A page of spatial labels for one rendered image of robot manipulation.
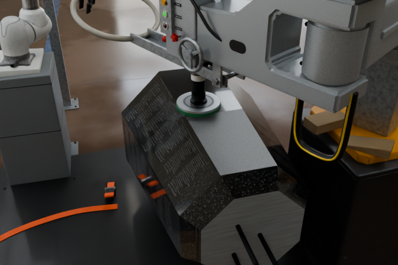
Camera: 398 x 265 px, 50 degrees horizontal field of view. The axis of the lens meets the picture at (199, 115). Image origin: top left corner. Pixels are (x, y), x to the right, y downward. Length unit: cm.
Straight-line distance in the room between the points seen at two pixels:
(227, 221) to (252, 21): 77
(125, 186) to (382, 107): 171
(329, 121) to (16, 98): 184
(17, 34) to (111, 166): 111
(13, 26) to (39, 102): 48
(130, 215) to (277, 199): 124
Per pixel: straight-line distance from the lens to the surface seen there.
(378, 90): 211
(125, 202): 283
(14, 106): 284
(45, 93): 278
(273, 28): 150
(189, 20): 176
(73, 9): 237
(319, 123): 209
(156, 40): 226
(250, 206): 170
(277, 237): 189
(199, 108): 199
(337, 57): 139
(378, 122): 217
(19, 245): 273
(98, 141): 347
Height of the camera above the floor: 189
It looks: 31 degrees down
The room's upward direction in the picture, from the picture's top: straight up
